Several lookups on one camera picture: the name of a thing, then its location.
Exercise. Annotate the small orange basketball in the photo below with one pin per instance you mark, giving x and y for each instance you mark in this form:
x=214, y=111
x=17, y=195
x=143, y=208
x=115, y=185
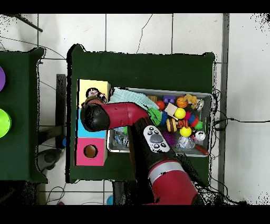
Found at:
x=181, y=102

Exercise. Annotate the yellow ball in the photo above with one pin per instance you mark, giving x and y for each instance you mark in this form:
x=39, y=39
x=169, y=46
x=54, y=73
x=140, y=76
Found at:
x=180, y=113

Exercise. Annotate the blue ball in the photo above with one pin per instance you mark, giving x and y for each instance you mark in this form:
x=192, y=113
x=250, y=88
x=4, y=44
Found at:
x=110, y=200

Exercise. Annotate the orange plush toy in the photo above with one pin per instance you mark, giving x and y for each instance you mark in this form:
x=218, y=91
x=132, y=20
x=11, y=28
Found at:
x=191, y=98

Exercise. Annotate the green round disc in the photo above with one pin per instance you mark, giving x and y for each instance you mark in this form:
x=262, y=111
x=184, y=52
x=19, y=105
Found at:
x=4, y=123

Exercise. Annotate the purple round disc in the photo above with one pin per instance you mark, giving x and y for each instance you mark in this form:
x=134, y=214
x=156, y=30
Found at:
x=2, y=79

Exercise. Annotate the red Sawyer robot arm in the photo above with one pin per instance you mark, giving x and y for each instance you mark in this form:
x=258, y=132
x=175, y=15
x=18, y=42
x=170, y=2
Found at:
x=126, y=114

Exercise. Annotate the shallow metal mesh bin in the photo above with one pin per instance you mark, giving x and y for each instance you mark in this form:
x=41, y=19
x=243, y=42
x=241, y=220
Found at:
x=179, y=91

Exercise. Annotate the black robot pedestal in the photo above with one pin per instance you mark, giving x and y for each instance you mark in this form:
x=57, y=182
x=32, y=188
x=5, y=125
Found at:
x=122, y=194

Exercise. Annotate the wooden cube block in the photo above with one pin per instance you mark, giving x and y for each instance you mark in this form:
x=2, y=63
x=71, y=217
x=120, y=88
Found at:
x=170, y=108

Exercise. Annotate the purple rubber toy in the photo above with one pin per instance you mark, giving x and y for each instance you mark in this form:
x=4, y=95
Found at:
x=169, y=138

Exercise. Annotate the wooden toy burger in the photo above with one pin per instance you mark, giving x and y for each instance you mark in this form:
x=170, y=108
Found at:
x=171, y=125

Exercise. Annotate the wooden box with three holes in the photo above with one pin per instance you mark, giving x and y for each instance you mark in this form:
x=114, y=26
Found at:
x=97, y=157

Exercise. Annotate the dark green table cloth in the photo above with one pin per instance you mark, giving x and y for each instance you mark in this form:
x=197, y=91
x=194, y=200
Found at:
x=137, y=69
x=19, y=148

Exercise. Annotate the crumpled clear plastic bottle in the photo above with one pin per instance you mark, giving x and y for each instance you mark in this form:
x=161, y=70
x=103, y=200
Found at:
x=120, y=138

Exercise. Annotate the grey round base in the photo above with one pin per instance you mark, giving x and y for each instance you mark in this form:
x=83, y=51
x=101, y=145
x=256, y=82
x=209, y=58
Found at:
x=49, y=157

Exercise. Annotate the dark rod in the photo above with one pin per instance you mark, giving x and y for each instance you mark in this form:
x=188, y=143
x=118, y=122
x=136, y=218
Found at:
x=31, y=26

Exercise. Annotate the black post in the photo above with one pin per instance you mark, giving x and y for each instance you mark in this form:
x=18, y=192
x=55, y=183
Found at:
x=61, y=105

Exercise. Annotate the red orange rubber ball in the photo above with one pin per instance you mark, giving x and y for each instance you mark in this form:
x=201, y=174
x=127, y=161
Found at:
x=160, y=105

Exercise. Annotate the large green spiky ball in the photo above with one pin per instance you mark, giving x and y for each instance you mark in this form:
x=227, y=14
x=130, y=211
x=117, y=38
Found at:
x=156, y=116

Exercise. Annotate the light blue waffle cloth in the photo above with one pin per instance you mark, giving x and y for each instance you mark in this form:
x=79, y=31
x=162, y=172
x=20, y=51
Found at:
x=132, y=97

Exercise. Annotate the colourful patterned cloth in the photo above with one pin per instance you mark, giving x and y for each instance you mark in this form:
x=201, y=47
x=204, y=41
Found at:
x=92, y=92

